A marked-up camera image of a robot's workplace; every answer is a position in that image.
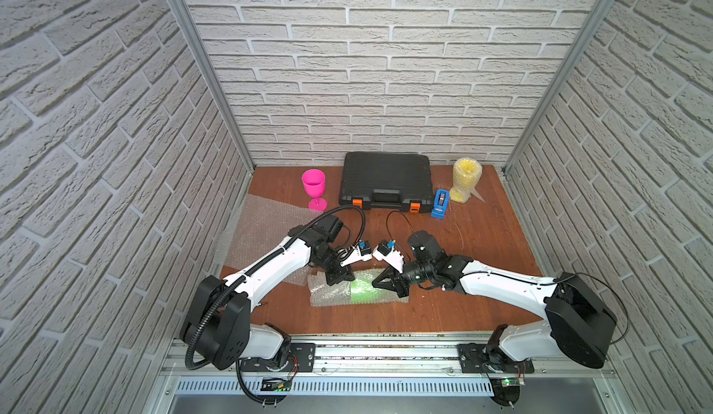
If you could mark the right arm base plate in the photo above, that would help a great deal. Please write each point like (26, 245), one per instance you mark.
(473, 358)

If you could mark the blue tape dispenser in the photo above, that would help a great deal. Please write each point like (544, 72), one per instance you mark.
(441, 203)

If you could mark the green plastic wine glass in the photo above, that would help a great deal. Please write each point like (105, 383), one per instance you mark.
(363, 292)

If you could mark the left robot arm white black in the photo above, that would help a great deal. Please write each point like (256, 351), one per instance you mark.
(217, 329)

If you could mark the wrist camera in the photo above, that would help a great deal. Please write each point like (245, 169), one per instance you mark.
(360, 253)
(386, 251)

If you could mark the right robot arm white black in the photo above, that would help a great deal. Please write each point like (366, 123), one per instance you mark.
(574, 321)

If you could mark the yellow plastic wine glass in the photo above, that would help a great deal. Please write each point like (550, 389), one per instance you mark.
(465, 180)

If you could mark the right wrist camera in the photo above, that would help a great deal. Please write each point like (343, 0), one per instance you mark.
(386, 251)

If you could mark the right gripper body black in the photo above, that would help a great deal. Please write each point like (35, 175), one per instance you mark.
(415, 274)

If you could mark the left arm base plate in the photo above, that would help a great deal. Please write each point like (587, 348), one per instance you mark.
(301, 354)

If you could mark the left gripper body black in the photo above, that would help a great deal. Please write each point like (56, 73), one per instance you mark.
(334, 269)

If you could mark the black plastic tool case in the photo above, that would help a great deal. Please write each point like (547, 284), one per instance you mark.
(396, 181)

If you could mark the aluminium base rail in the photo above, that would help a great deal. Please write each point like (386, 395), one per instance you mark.
(411, 364)

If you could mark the pink plastic wine glass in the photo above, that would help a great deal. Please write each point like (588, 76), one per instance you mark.
(314, 183)

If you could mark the bubble wrap stack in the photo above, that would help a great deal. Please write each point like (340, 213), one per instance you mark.
(260, 225)

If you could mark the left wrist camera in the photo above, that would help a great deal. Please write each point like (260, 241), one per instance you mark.
(360, 253)

